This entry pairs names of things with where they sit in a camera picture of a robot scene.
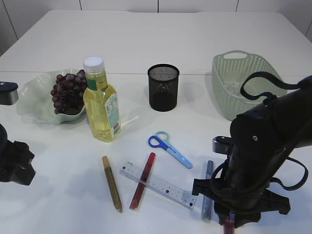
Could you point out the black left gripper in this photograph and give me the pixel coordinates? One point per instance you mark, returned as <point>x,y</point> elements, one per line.
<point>15,163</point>

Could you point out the green wavy glass plate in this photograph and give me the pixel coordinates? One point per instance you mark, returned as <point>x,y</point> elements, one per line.
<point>35,99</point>

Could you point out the blue scissors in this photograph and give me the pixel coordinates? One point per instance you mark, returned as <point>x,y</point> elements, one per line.
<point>161,139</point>

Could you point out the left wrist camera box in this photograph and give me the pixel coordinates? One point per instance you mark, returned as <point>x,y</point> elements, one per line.
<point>8,93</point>

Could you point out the black mesh pen holder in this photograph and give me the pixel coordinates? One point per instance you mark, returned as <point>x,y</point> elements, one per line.
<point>163,87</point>

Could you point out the yellow liquid plastic bottle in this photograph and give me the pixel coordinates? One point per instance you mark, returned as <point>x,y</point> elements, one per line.
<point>100,100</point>

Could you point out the red grape bunch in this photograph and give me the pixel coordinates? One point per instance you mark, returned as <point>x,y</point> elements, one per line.
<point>67,93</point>

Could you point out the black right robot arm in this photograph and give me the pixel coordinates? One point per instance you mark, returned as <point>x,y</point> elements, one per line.
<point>261,140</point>

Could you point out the silver blue glitter pen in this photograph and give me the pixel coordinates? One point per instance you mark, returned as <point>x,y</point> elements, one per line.
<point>207,202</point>

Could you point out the green plastic woven basket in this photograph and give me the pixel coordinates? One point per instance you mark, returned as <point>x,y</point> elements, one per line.
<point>236,66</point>

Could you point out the clear plastic ruler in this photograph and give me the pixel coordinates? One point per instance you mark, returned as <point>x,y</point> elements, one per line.
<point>160,186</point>

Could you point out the gold glitter pen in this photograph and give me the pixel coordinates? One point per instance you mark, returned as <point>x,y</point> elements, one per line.
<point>112,184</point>

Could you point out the pink scissors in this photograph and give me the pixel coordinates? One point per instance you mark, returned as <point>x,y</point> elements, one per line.
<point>229,224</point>

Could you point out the clear plastic sheet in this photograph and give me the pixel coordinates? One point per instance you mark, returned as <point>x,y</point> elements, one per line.
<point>233,87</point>

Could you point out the red glitter pen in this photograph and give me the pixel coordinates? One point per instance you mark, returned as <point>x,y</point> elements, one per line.
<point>142,182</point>

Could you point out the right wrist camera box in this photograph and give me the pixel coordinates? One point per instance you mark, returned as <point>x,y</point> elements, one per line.
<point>222,145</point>

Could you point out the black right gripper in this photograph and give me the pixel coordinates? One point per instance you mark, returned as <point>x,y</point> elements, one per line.
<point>247,202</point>

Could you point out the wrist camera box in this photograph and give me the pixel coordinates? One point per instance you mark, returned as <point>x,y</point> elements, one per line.
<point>8,93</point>
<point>222,145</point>

